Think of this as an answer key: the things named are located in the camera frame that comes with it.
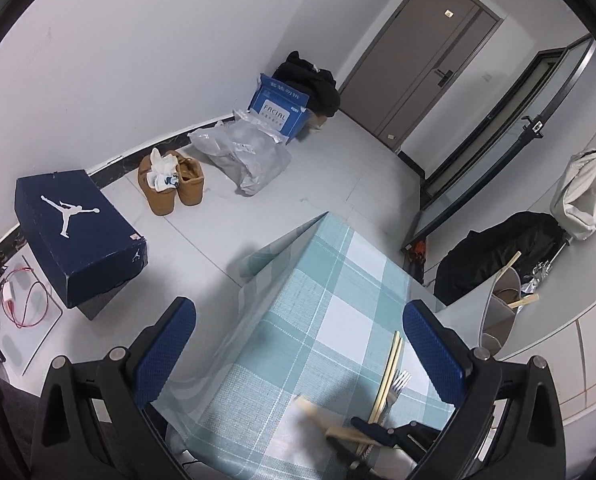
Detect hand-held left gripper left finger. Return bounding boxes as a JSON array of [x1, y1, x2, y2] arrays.
[[30, 296, 197, 480]]

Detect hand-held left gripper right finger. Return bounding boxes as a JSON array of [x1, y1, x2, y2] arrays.
[[403, 300, 566, 480]]

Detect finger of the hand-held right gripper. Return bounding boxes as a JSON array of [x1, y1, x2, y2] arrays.
[[325, 435, 376, 480], [350, 416, 431, 458]]

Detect metal fork textured handle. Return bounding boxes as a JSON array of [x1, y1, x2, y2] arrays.
[[375, 370, 413, 426]]

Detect white utensil holder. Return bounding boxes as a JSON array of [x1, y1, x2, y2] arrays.
[[438, 265, 524, 361]]

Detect white shoulder bag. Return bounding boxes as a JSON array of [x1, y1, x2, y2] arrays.
[[550, 149, 596, 242]]

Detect black backpack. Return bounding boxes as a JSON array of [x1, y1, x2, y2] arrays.
[[434, 211, 566, 306]]

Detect teal checked tablecloth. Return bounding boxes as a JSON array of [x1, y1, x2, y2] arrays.
[[155, 211, 458, 480]]

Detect silver folded umbrella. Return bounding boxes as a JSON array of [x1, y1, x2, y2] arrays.
[[520, 260, 553, 293]]

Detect white bathroom scale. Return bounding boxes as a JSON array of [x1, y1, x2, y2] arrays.
[[0, 252, 65, 376]]

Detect navy shoe box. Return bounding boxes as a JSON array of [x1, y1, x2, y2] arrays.
[[14, 171, 149, 309]]

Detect brown shoe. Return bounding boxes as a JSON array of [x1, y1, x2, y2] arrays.
[[138, 147, 179, 216], [175, 156, 206, 206]]

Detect white socks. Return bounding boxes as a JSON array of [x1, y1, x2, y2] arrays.
[[148, 154, 179, 192]]

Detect black framed glass door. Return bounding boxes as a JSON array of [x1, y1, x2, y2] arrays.
[[402, 35, 596, 256]]

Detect clear plastic bag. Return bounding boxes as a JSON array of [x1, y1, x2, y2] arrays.
[[188, 110, 293, 197]]

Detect blue cardboard box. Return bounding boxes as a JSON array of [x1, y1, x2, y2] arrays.
[[248, 73, 313, 142]]

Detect grey-brown door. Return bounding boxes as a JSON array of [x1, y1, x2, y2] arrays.
[[339, 0, 503, 153]]

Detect black clothes pile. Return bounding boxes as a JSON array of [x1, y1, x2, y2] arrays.
[[275, 51, 341, 117]]

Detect red cable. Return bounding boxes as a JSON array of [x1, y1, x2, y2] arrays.
[[0, 266, 54, 330]]

